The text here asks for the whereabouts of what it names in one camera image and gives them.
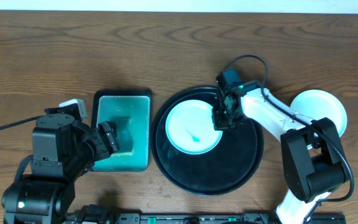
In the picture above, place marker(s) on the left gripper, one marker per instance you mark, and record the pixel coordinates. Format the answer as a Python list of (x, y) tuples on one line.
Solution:
[(105, 140)]

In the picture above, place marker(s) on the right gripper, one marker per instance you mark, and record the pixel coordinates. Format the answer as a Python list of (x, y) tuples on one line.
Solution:
[(224, 116)]

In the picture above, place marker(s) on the green yellow sponge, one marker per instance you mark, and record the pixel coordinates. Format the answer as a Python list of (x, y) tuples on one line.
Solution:
[(125, 139)]

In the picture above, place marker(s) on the mint plate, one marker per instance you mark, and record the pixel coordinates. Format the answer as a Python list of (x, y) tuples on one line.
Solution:
[(319, 104), (189, 127)]

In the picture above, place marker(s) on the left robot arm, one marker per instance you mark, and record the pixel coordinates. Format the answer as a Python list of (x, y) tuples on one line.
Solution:
[(64, 149)]

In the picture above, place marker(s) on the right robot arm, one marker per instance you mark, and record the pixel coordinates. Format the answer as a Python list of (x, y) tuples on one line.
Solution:
[(309, 131)]

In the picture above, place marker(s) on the black round tray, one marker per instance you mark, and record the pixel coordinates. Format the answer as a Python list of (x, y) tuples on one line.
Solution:
[(226, 167)]

